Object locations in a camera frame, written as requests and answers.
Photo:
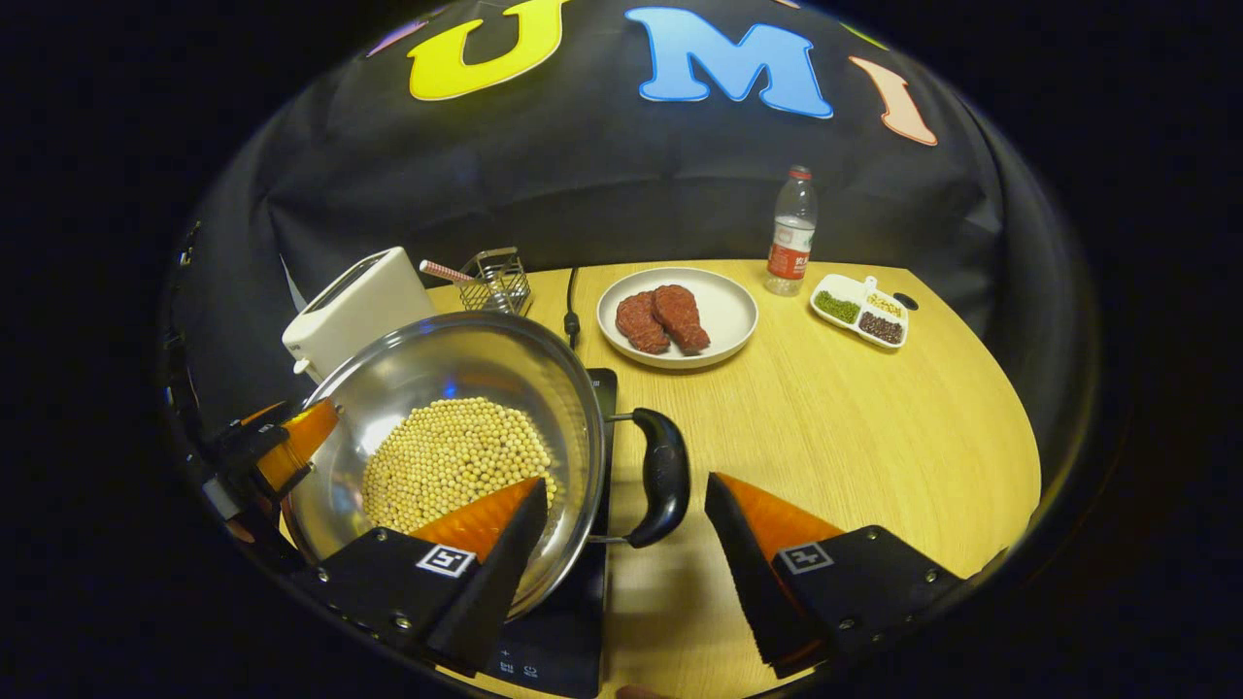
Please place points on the pink striped straw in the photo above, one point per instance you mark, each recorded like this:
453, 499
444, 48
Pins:
442, 271

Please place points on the red meat patty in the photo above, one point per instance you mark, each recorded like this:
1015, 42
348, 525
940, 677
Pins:
641, 325
683, 318

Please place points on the white round plate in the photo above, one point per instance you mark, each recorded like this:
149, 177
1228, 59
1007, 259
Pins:
728, 311

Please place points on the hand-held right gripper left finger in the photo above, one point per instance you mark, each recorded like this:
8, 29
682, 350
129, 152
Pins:
500, 573

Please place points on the pile of soybeans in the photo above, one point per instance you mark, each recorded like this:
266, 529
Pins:
447, 456

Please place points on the clear plastic water bottle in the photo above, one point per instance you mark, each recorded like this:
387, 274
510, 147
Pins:
791, 248

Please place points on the black induction cooktop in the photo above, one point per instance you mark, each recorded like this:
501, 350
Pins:
554, 660

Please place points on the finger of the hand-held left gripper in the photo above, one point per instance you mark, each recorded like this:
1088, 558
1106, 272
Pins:
260, 416
296, 447

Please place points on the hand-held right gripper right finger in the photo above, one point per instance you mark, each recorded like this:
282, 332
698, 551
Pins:
753, 582

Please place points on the white divided bean dish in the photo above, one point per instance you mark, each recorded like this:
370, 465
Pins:
859, 311

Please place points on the white toaster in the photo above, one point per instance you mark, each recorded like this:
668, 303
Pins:
359, 306

